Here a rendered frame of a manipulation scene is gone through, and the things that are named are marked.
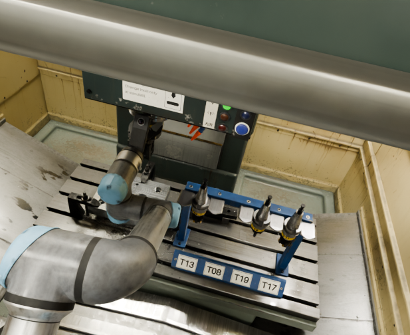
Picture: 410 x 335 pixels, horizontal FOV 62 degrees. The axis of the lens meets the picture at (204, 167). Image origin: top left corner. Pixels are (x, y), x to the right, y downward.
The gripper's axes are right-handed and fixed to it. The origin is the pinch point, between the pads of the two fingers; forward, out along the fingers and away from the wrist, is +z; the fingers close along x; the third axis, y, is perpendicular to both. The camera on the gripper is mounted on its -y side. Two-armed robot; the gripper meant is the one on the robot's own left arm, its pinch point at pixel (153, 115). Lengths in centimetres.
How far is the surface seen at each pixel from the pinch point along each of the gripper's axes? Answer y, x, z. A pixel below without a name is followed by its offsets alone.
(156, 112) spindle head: -17.6, 7.6, -21.1
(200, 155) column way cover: 49, 13, 41
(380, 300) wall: 54, 101, -12
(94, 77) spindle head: -23.3, -8.5, -20.9
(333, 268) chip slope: 66, 88, 6
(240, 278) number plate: 51, 44, -20
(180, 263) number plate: 52, 20, -21
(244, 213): 23.3, 38.0, -11.2
